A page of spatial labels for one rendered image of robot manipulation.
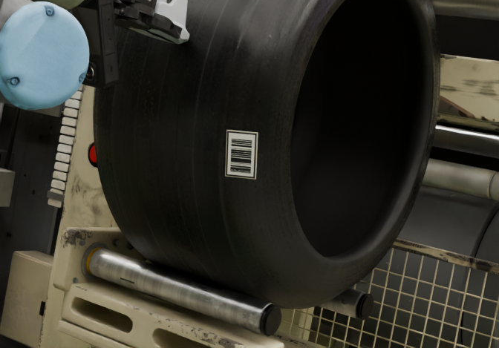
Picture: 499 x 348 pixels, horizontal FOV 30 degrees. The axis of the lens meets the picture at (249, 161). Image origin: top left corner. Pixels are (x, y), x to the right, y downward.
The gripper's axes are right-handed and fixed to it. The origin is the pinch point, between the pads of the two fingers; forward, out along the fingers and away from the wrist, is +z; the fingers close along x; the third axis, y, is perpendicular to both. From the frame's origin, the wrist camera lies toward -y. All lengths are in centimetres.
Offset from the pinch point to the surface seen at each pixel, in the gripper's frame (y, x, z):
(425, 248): -18, -12, 65
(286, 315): -40, 24, 84
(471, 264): -19, -21, 65
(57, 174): -21, 41, 25
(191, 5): 5.3, 1.0, 1.9
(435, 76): 10, -13, 50
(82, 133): -13.5, 36.1, 23.6
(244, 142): -10.8, -11.1, 4.0
